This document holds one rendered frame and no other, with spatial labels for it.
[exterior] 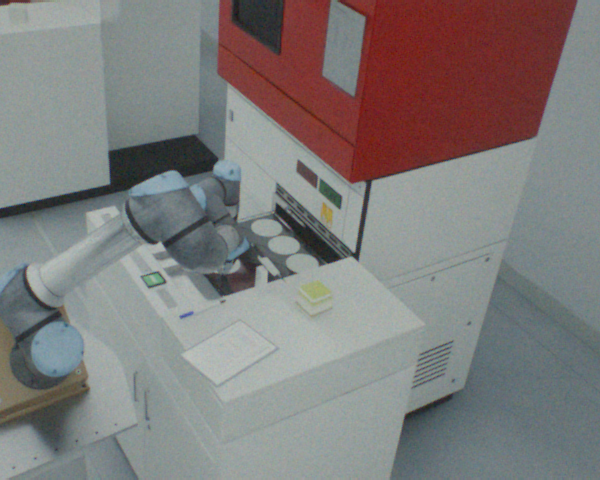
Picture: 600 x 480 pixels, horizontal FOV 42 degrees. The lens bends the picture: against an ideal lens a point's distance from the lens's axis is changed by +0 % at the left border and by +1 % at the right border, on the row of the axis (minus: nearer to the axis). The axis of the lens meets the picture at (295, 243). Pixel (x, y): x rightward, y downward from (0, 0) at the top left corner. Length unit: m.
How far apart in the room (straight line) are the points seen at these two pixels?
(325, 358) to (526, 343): 1.88
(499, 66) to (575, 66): 1.22
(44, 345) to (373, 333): 0.83
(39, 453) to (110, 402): 0.22
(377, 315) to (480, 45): 0.79
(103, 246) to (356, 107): 0.78
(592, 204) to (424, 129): 1.50
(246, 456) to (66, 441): 0.44
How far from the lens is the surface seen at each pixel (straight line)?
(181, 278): 2.36
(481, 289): 2.95
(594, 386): 3.68
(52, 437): 2.03
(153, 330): 2.19
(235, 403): 1.91
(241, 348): 2.01
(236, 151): 2.88
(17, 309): 1.86
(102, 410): 2.07
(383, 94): 2.12
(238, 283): 2.32
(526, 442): 3.32
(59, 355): 1.85
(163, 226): 1.69
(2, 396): 2.05
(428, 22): 2.13
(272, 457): 2.14
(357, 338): 2.08
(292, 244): 2.50
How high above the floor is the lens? 2.33
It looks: 35 degrees down
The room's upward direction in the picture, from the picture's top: 6 degrees clockwise
